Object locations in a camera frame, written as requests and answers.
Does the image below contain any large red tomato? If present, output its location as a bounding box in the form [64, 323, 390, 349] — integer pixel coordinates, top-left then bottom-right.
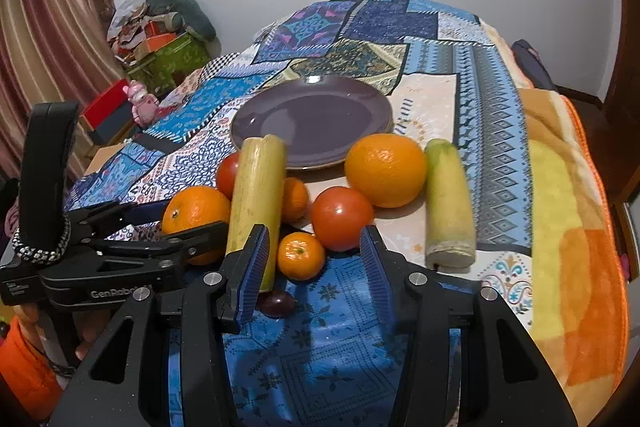
[310, 186, 374, 253]

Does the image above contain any small mandarin front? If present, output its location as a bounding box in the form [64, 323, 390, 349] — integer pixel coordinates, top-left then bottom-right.
[277, 232, 326, 282]

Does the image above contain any small mandarin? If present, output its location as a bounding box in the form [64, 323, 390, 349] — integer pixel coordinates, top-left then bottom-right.
[282, 176, 309, 223]
[277, 232, 326, 282]

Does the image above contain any small red tomato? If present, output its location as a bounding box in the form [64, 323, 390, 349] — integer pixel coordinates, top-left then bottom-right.
[216, 152, 240, 200]

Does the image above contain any large orange with sticker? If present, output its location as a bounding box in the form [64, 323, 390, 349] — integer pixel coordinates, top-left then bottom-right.
[344, 133, 426, 209]

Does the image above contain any small mandarin back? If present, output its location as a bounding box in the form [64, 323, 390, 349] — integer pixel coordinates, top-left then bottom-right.
[282, 176, 309, 223]

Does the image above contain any left human hand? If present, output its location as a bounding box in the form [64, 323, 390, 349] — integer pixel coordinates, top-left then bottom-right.
[13, 303, 111, 361]

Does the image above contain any red box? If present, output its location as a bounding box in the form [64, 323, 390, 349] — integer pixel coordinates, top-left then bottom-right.
[80, 78, 132, 131]

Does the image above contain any pink plush toy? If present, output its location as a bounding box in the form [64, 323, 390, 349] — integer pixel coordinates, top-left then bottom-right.
[122, 80, 172, 129]

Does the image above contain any green cardboard box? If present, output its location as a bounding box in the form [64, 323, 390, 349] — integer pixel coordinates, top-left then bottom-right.
[126, 34, 210, 98]

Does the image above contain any dark purple ceramic plate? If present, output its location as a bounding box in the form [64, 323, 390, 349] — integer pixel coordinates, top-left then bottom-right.
[230, 76, 393, 170]

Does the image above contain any patchwork patterned bedspread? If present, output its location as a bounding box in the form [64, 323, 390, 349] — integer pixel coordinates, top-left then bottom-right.
[67, 0, 534, 426]

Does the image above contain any striped pink curtain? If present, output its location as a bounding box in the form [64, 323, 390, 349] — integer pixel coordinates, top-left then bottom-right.
[1, 0, 124, 178]

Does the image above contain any orange yellow fleece blanket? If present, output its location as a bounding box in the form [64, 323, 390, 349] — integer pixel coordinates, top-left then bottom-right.
[483, 25, 629, 426]

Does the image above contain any dark green plush cushion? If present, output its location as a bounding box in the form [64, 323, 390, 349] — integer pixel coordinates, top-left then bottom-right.
[145, 0, 217, 41]

